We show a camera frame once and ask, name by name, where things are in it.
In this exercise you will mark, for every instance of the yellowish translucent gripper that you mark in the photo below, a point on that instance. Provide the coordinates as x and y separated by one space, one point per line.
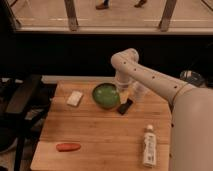
124 96

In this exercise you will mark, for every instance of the green ceramic bowl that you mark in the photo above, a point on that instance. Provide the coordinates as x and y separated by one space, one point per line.
105 95

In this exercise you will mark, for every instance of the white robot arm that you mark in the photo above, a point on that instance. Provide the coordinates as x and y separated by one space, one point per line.
191 139

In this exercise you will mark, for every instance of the black rectangular block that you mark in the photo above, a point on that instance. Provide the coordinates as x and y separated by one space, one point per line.
122 109

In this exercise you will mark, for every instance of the clear plastic cup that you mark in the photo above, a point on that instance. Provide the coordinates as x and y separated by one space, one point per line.
139 91

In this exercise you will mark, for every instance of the wooden cutting board table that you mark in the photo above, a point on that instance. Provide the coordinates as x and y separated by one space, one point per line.
109 141

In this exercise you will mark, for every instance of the white sponge block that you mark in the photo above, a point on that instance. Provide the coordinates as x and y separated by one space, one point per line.
75 98

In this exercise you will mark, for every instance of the white squeeze bottle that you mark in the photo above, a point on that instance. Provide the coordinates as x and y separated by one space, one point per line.
149 154

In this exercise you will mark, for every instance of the round metal dish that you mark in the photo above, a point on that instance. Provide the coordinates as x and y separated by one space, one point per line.
192 77

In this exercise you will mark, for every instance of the orange carrot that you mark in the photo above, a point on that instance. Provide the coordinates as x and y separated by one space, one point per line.
67 147

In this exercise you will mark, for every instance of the black office chair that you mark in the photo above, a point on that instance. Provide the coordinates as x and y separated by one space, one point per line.
22 105

